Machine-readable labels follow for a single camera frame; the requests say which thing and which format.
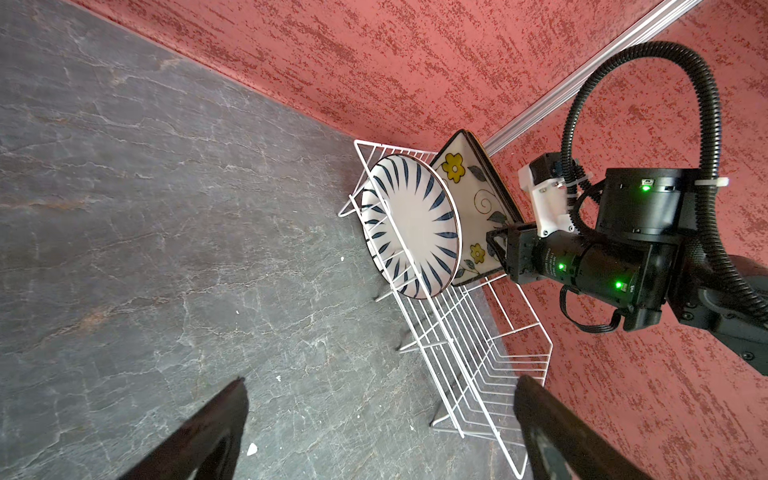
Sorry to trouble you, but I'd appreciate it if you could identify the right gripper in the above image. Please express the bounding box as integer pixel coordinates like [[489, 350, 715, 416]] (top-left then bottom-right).
[[486, 223, 676, 332]]

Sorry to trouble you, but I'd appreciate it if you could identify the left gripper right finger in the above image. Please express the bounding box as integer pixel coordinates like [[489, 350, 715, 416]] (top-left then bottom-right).
[[513, 375, 649, 479]]

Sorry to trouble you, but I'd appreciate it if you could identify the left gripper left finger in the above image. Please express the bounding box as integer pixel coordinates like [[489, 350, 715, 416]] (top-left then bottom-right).
[[122, 377, 249, 479]]

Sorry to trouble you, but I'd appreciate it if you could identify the floral square plate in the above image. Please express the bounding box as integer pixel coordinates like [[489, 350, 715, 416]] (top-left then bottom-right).
[[430, 129, 523, 286]]

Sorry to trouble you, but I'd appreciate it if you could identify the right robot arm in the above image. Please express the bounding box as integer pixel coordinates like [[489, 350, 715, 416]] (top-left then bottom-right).
[[486, 168, 767, 374]]

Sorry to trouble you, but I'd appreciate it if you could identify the white round bowl plate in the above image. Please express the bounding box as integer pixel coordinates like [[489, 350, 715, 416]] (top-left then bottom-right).
[[360, 154, 462, 300]]

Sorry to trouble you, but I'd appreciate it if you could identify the right corner aluminium profile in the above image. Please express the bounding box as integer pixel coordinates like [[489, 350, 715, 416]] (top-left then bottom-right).
[[483, 0, 701, 156]]

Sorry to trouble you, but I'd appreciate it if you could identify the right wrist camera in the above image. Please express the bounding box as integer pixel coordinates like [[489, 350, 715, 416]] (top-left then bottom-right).
[[518, 152, 575, 238]]

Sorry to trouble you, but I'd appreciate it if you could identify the white wire dish rack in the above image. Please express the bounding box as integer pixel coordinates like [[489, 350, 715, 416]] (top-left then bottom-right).
[[340, 140, 553, 479]]

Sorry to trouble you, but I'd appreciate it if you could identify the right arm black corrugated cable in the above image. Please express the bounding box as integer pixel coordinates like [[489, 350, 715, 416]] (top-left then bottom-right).
[[559, 40, 768, 325]]

